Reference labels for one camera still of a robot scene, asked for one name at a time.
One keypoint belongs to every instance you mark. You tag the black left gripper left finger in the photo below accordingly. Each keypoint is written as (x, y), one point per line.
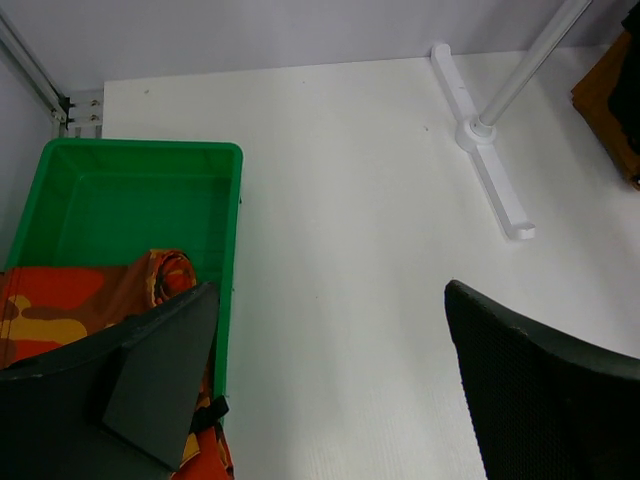
(117, 404)

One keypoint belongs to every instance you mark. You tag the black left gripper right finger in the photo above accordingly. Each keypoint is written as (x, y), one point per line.
(543, 404)

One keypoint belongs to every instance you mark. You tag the orange camouflage trousers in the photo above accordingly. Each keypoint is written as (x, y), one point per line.
(44, 308)

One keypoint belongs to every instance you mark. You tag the black trousers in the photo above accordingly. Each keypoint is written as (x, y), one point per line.
(623, 103)

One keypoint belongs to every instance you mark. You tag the mustard brown trousers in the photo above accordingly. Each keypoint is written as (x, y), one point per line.
(590, 98)

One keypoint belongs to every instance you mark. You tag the green plastic bin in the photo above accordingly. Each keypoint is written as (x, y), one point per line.
(99, 203)

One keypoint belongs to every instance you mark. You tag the white clothes rack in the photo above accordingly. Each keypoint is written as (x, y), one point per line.
(476, 131)

